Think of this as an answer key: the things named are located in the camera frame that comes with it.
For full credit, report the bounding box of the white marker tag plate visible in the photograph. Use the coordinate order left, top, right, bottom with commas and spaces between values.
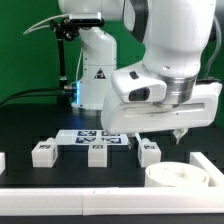
55, 130, 130, 145

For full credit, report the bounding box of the black cable bundle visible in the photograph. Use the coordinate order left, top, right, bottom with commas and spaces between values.
0, 84, 77, 108

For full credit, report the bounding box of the black camera on stand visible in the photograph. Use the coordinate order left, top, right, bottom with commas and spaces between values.
69, 12, 104, 27

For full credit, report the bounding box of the white obstacle fence frame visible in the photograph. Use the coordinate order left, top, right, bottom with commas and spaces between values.
0, 152, 224, 216

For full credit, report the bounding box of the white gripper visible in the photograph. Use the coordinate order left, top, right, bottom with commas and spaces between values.
101, 82, 222, 150

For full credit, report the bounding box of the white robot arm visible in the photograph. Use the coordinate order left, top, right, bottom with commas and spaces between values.
59, 0, 224, 139

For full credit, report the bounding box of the black camera stand pole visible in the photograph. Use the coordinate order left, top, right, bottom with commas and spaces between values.
50, 19, 79, 106

